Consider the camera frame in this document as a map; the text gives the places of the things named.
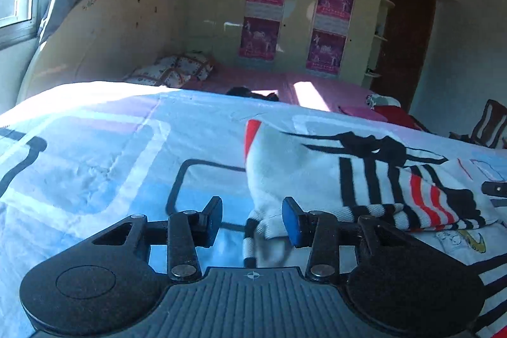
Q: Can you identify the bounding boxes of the dark brown wooden door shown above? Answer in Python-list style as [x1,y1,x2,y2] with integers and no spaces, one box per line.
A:
[370,0,436,113]

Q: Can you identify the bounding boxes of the cream corner shelf unit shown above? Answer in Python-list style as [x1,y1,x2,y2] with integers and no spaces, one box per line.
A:
[366,0,397,79]

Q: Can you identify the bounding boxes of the red cloth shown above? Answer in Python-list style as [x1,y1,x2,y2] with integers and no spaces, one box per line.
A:
[374,104,432,133]

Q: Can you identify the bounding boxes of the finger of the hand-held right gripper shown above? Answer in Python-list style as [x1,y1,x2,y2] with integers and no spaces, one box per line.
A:
[481,182,507,199]

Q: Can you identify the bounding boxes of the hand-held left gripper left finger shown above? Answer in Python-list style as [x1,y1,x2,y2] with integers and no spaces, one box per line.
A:
[91,196,223,281]

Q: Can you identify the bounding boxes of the striped chair cushion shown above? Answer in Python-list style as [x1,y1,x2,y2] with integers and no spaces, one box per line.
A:
[449,99,507,149]

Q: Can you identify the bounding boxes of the white striped crumpled cloth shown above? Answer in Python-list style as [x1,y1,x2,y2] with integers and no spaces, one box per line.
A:
[365,93,402,110]

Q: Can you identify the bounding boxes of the pink bed sheet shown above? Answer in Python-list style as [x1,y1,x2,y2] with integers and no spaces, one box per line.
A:
[182,63,401,117]

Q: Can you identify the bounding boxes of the printed light blue blanket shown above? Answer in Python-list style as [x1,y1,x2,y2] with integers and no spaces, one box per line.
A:
[0,82,507,338]

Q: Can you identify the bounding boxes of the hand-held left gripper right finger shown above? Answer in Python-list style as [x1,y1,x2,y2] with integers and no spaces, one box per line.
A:
[282,197,422,280]

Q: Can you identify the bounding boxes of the pink cloth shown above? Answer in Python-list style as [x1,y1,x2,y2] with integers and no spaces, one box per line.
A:
[338,105,389,123]

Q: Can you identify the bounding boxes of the cream rounded headboard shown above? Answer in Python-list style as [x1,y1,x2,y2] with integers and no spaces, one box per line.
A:
[16,0,176,105]

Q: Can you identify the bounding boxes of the striped black white red sweater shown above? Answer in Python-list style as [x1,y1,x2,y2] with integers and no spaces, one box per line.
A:
[243,119,507,338]

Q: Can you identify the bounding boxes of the patchwork print pillow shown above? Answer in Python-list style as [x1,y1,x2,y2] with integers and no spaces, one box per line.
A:
[123,67,176,87]
[156,53,216,82]

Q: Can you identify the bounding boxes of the dark cloth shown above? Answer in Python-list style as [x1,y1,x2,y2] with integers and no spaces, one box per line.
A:
[226,86,280,102]

